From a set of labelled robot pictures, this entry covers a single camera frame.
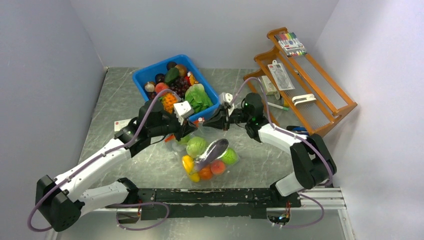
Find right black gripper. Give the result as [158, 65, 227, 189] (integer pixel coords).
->
[202, 105, 251, 132]

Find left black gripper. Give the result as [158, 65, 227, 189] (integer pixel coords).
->
[149, 113, 198, 142]

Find green toy cabbage front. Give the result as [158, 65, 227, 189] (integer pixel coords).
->
[186, 136, 208, 158]

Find purple toy eggplant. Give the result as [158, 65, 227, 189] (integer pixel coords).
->
[194, 138, 229, 172]

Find clear zip top bag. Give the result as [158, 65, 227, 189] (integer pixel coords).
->
[164, 117, 240, 183]

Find yellow toy mango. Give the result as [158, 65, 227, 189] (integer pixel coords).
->
[181, 155, 200, 183]

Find green toy ball vegetable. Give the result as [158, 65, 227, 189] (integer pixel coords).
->
[220, 147, 239, 165]

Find red toy peach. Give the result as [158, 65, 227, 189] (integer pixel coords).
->
[210, 160, 226, 175]

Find orange toy pumpkin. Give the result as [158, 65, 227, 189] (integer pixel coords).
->
[198, 165, 214, 181]

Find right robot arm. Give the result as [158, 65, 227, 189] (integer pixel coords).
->
[203, 92, 337, 207]

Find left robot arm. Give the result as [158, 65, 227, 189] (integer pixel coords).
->
[35, 100, 196, 232]

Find orange textured toy fruit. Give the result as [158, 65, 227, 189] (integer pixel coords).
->
[161, 93, 178, 114]

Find green toy lettuce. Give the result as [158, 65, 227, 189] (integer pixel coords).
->
[184, 83, 214, 114]

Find dark toy grapes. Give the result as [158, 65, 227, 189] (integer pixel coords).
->
[169, 77, 190, 99]

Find pink toy peach in bin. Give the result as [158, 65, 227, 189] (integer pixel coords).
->
[155, 82, 169, 94]

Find white toy garlic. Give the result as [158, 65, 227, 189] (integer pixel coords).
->
[144, 81, 156, 93]

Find red toy pepper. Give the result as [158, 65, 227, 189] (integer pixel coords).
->
[184, 75, 191, 86]

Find dark green toy avocado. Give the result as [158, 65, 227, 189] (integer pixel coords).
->
[164, 67, 180, 85]

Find small white carton box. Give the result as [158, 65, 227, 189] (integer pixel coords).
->
[113, 119, 131, 132]

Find blue plastic bin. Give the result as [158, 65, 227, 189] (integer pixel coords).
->
[132, 54, 220, 122]

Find white box on shelf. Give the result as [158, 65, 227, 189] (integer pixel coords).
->
[259, 75, 277, 96]

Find dark purple round fruit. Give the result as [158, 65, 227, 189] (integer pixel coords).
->
[166, 61, 177, 71]

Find green capped marker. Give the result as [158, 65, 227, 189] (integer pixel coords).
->
[267, 102, 289, 111]

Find packaged item on shelf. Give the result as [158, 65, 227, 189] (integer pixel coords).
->
[267, 59, 295, 91]

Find blue stapler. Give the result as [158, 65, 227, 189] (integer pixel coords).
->
[286, 125, 308, 133]

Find white stapler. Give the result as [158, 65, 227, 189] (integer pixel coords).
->
[291, 93, 317, 106]

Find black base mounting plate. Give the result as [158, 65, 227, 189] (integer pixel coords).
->
[124, 187, 301, 220]

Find wooden rack shelf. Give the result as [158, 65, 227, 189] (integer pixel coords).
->
[243, 27, 358, 137]

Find coloured marker pen pack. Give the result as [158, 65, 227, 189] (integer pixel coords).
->
[274, 32, 308, 58]

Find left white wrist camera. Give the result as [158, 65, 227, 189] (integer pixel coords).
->
[173, 100, 194, 125]

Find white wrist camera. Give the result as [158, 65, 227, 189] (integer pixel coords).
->
[173, 100, 194, 125]
[219, 92, 235, 116]

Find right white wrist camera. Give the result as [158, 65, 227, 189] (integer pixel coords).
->
[219, 92, 235, 116]

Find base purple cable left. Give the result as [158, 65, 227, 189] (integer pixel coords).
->
[114, 202, 170, 232]

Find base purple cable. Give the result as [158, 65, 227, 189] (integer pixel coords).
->
[271, 193, 326, 229]
[114, 202, 170, 232]

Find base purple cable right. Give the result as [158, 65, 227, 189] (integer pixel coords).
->
[271, 193, 326, 229]

